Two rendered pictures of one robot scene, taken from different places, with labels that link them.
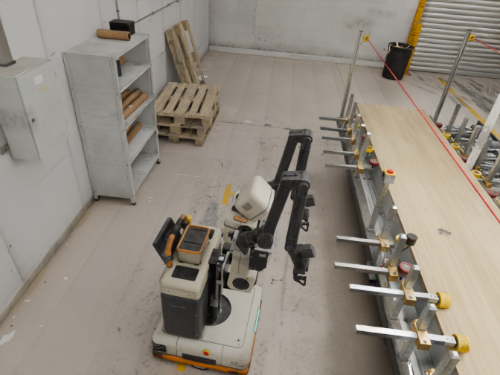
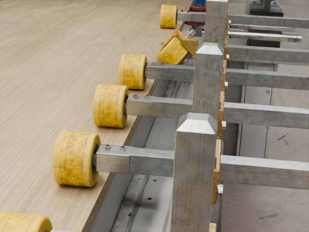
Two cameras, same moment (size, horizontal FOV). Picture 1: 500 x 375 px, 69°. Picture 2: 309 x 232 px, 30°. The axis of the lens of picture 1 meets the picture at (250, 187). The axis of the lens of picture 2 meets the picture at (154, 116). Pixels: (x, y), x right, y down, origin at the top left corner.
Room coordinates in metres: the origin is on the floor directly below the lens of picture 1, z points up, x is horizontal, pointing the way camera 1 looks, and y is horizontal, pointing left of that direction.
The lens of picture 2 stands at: (1.81, -0.89, 1.29)
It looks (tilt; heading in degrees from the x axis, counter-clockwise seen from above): 20 degrees down; 184
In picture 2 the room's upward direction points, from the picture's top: 2 degrees clockwise
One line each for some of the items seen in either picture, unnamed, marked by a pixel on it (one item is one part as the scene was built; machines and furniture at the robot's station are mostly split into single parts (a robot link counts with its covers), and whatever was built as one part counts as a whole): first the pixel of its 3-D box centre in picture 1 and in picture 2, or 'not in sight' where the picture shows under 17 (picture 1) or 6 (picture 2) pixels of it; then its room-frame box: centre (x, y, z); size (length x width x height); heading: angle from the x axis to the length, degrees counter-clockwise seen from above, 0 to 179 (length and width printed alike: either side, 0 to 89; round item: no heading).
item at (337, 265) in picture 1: (370, 269); not in sight; (1.55, -0.77, 0.84); 0.43 x 0.03 x 0.04; 87
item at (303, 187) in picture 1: (297, 215); not in sight; (1.32, -0.23, 1.40); 0.11 x 0.06 x 0.43; 173
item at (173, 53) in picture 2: not in sight; (172, 52); (0.29, -0.95, 0.93); 0.09 x 0.08 x 0.09; 87
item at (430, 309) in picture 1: (415, 335); (198, 211); (1.08, -0.88, 0.89); 0.04 x 0.04 x 0.48; 87
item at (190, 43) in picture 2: not in sight; (179, 46); (0.29, -0.94, 0.95); 0.10 x 0.04 x 0.10; 87
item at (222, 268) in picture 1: (239, 266); not in sight; (1.63, 0.03, 0.68); 0.28 x 0.27 x 0.25; 173
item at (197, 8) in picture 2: not in sight; (198, 18); (-0.71, -0.89, 0.85); 0.08 x 0.08 x 0.11
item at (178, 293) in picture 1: (198, 276); not in sight; (1.61, 0.29, 0.59); 0.55 x 0.34 x 0.83; 173
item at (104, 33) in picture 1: (113, 34); not in sight; (3.58, 1.41, 1.59); 0.30 x 0.08 x 0.08; 87
